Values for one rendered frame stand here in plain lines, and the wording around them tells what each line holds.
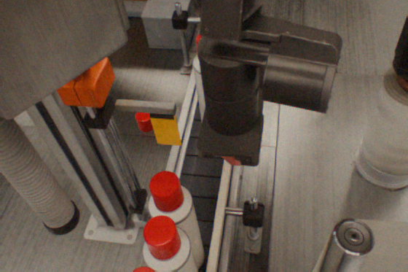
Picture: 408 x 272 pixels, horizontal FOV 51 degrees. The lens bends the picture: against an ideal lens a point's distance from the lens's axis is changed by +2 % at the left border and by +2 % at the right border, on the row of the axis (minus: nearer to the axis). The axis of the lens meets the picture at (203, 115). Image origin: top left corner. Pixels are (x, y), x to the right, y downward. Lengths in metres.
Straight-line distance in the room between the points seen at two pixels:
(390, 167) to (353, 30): 0.44
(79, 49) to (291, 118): 0.54
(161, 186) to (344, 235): 0.19
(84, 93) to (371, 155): 0.43
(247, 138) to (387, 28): 0.65
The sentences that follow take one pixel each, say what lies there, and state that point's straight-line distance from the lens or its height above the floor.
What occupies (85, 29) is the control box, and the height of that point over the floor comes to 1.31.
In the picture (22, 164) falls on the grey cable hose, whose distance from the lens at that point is 0.37.
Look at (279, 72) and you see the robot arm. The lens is 0.37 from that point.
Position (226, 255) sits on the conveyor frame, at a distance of 0.63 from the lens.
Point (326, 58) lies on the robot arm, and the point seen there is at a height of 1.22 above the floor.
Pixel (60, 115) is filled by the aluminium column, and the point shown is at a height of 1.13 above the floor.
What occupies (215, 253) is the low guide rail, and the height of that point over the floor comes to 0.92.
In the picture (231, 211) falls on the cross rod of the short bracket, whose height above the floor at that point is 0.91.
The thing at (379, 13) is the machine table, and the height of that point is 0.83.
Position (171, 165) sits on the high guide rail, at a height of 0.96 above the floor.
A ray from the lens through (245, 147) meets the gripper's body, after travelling 0.44.
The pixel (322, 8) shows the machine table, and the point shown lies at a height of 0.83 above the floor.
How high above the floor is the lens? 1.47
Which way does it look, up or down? 50 degrees down
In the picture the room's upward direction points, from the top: 8 degrees counter-clockwise
